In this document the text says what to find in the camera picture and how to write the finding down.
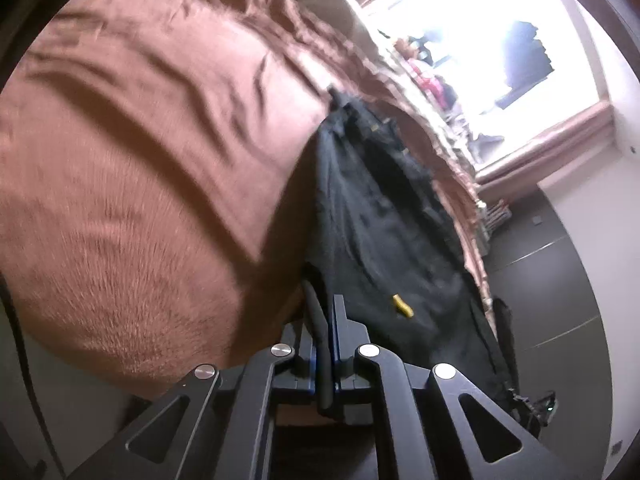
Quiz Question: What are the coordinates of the wide dark hanging garment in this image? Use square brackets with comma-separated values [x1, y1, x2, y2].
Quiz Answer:
[502, 20, 557, 88]

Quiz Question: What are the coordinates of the pink curtain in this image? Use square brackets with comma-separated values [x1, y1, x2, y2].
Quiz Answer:
[474, 102, 615, 187]

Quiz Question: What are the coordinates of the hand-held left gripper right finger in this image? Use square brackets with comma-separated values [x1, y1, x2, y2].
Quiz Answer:
[327, 294, 573, 480]

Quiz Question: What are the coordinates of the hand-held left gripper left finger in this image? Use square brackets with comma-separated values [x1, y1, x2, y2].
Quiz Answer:
[65, 317, 322, 480]

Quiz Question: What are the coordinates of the white wire rack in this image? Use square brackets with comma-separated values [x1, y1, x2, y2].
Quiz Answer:
[482, 199, 513, 233]

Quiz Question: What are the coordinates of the beige duvet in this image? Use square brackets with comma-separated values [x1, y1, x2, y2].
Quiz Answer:
[307, 0, 363, 48]

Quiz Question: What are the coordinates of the pink cloth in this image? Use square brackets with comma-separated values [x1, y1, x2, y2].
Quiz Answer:
[415, 60, 458, 108]

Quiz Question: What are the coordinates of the brown blanket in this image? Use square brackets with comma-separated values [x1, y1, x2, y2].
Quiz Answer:
[0, 0, 493, 403]

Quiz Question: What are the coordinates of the black shirt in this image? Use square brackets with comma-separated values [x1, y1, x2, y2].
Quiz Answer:
[299, 89, 522, 413]

